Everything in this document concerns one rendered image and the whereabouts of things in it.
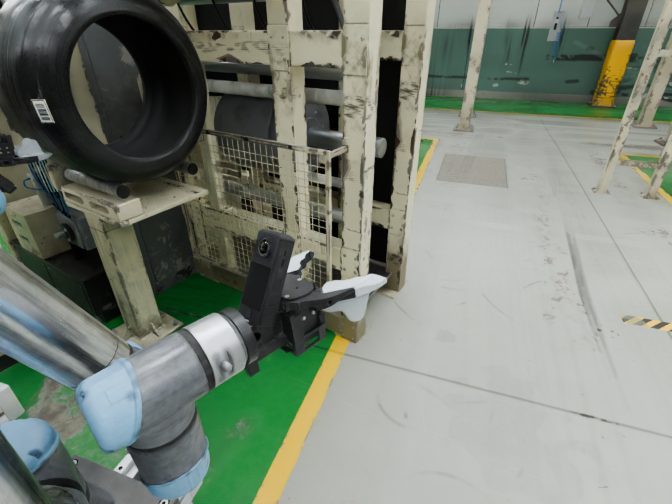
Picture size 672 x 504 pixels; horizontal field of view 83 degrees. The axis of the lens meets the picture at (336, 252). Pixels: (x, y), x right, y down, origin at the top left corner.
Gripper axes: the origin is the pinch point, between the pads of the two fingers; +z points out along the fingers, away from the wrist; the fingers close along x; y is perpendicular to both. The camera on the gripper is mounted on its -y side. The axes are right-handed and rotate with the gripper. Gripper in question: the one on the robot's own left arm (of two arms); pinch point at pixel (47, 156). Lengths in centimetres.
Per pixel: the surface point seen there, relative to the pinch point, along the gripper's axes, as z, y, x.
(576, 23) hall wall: 965, 169, -61
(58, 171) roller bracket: 11.1, -10.0, 23.0
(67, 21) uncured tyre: 7.0, 35.7, -12.4
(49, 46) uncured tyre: 1.6, 29.4, -12.1
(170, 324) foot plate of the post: 47, -97, 24
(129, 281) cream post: 30, -64, 26
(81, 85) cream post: 25.8, 18.8, 25.4
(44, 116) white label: -2.5, 12.4, -10.5
